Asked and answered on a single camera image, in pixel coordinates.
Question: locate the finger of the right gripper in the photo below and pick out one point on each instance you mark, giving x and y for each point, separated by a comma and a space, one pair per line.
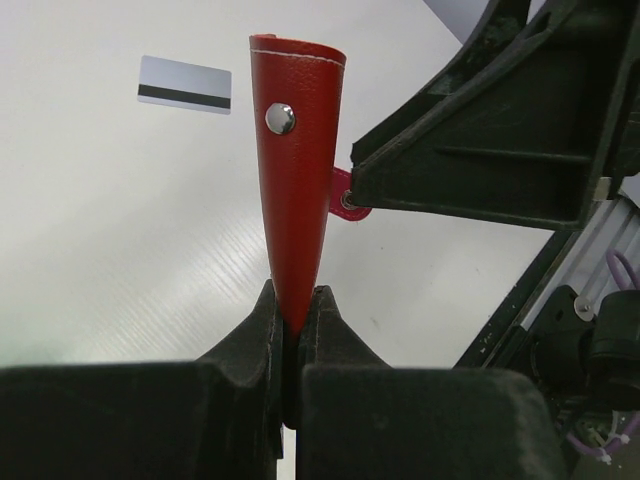
533, 120

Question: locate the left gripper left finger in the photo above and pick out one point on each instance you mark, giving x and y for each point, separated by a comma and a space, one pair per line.
215, 417

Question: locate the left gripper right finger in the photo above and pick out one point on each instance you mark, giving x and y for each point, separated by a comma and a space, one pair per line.
356, 417

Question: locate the red card holder wallet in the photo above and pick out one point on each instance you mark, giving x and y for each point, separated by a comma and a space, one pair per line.
297, 89

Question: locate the white magnetic stripe card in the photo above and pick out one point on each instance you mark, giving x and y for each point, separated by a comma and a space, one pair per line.
182, 85

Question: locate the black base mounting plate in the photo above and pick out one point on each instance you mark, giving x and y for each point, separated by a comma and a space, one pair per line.
571, 325

